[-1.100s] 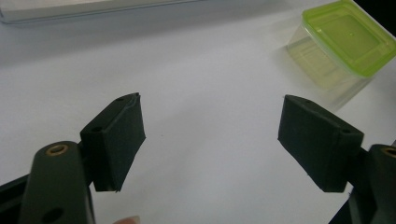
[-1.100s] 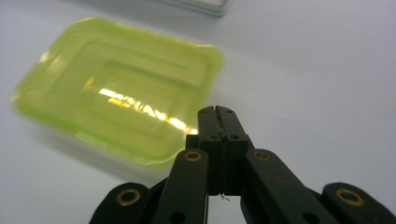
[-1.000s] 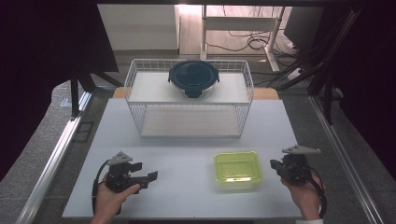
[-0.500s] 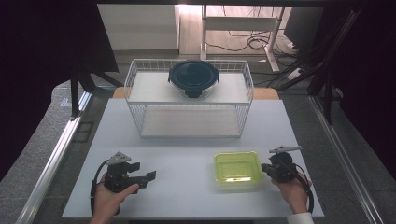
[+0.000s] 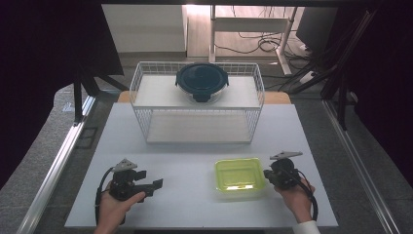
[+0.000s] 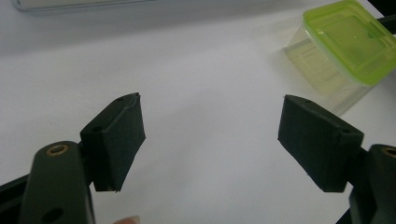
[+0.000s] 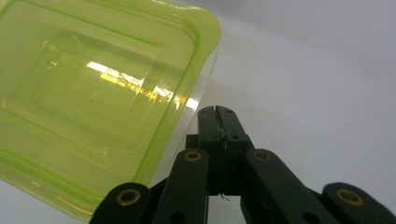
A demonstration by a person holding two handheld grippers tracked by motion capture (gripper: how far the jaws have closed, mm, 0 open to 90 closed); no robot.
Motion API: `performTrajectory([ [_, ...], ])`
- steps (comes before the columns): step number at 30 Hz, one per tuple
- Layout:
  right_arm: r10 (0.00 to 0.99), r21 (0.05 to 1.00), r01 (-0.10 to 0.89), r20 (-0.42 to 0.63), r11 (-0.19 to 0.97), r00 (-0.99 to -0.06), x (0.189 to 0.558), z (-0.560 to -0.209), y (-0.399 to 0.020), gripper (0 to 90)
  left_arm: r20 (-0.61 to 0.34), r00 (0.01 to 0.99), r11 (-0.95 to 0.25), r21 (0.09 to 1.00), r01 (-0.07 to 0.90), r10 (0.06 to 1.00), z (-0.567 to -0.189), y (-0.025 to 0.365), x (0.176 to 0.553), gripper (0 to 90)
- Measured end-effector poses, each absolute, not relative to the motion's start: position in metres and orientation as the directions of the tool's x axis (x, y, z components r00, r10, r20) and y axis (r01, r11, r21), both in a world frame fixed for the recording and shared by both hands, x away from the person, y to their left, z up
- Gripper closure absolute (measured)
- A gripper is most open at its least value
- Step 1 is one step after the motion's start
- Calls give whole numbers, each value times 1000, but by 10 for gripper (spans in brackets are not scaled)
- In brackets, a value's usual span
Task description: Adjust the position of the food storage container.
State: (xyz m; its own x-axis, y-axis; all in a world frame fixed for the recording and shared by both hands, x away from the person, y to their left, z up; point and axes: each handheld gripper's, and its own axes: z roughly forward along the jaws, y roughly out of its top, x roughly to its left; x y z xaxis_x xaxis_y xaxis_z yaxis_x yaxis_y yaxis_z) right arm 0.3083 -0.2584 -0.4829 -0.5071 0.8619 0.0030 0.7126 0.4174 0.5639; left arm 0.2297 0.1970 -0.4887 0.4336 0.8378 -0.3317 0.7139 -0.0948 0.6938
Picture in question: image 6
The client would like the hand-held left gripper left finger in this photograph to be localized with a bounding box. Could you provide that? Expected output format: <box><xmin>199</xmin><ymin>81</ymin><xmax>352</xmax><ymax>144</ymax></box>
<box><xmin>79</xmin><ymin>91</ymin><xmax>147</xmax><ymax>193</ymax></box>

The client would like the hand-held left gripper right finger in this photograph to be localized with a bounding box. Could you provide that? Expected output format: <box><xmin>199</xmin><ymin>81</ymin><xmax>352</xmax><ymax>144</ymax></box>
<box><xmin>277</xmin><ymin>94</ymin><xmax>364</xmax><ymax>193</ymax></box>

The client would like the clear container with green lid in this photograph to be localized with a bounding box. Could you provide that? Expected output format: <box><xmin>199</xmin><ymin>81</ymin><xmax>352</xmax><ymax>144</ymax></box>
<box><xmin>284</xmin><ymin>0</ymin><xmax>396</xmax><ymax>116</ymax></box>

